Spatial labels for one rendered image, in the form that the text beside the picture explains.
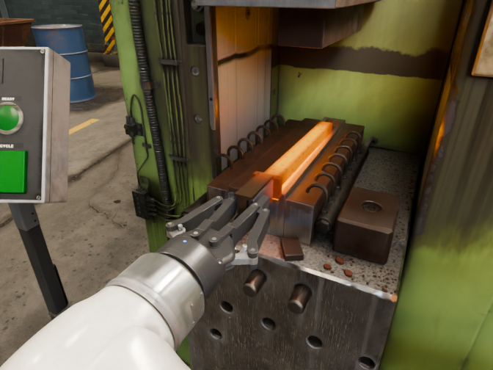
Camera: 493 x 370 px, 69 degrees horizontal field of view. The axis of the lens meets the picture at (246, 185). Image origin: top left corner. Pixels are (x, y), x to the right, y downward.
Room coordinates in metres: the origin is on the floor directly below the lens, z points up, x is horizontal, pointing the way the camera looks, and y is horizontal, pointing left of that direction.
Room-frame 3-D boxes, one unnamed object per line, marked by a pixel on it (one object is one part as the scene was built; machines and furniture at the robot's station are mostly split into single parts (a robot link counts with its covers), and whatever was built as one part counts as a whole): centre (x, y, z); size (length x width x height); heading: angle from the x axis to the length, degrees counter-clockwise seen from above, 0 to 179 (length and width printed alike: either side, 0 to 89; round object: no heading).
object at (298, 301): (0.40, -0.08, 0.87); 0.04 x 0.03 x 0.03; 153
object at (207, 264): (0.33, 0.06, 1.02); 0.09 x 0.08 x 0.07; 153
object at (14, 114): (0.62, 0.42, 1.09); 0.05 x 0.03 x 0.04; 63
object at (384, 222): (0.50, -0.20, 0.95); 0.12 x 0.08 x 0.06; 153
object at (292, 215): (0.71, -0.11, 0.96); 0.42 x 0.20 x 0.09; 153
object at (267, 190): (0.46, -0.02, 1.02); 0.07 x 0.01 x 0.03; 153
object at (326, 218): (0.63, -0.20, 0.95); 0.34 x 0.03 x 0.03; 153
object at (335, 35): (0.74, -0.15, 1.24); 0.30 x 0.07 x 0.06; 153
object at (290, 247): (0.46, -0.07, 0.92); 0.04 x 0.03 x 0.01; 4
